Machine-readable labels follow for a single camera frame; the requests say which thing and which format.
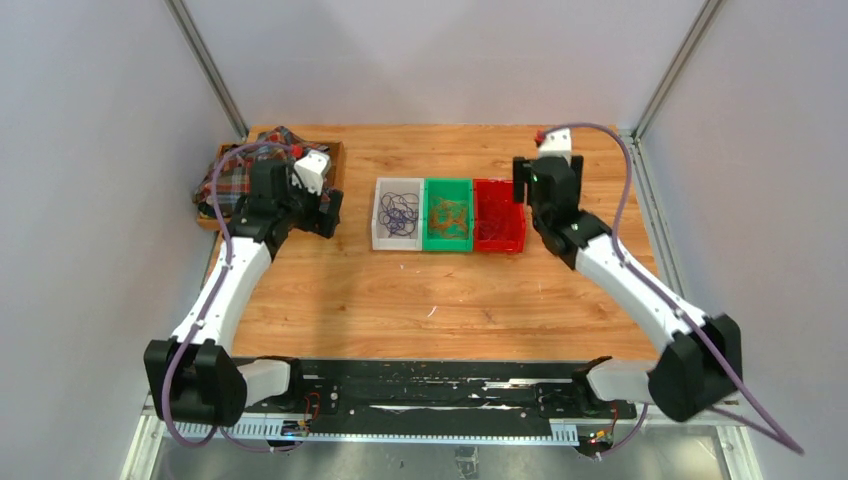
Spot red cable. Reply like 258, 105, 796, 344
478, 198, 525, 243

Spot orange cable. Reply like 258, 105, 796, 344
427, 195, 473, 238

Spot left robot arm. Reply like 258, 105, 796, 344
143, 153, 343, 428

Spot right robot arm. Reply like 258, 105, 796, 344
512, 157, 742, 422

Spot white plastic bin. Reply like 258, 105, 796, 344
371, 177, 425, 251

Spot red plastic bin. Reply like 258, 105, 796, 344
472, 178, 526, 254

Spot green plastic bin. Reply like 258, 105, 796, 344
422, 177, 475, 253

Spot wooden tray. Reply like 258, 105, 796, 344
196, 141, 346, 231

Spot plaid shirt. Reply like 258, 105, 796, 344
193, 126, 331, 219

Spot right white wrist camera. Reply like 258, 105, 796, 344
535, 128, 572, 162

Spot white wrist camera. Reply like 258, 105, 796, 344
291, 150, 332, 195
535, 128, 572, 162

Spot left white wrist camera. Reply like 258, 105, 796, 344
291, 150, 332, 195

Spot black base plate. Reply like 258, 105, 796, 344
246, 359, 638, 440

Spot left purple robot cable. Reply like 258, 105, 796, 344
160, 140, 313, 455

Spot aluminium frame rail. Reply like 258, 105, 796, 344
142, 370, 747, 446

